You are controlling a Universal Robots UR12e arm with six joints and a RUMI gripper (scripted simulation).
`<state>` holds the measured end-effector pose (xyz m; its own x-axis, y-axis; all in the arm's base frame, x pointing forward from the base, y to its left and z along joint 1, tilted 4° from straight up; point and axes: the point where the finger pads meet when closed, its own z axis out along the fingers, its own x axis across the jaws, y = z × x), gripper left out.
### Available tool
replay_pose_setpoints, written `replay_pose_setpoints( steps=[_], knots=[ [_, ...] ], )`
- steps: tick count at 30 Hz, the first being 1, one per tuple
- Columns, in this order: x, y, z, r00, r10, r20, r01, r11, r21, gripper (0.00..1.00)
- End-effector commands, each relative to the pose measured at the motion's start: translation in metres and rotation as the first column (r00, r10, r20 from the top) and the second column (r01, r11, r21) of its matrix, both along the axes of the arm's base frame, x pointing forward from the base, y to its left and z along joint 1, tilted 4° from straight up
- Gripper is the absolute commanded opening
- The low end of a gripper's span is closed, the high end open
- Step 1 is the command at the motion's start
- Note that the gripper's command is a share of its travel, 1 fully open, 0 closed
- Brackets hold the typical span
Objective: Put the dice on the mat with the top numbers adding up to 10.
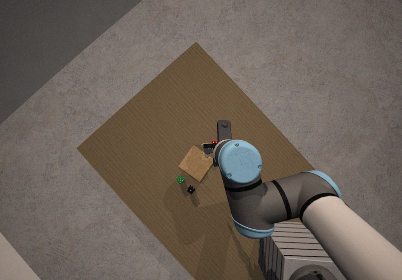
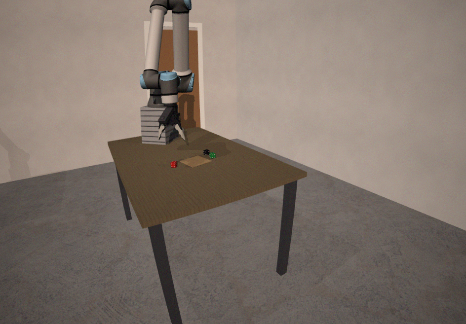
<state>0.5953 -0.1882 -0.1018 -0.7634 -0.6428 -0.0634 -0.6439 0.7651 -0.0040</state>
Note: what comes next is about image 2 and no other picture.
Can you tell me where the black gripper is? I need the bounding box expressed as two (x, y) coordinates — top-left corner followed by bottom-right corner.
(158, 103), (185, 141)

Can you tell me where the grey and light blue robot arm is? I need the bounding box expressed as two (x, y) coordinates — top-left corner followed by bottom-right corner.
(140, 0), (194, 124)

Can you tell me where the tan cork mat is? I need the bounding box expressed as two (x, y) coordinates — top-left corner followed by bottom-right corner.
(180, 156), (212, 167)

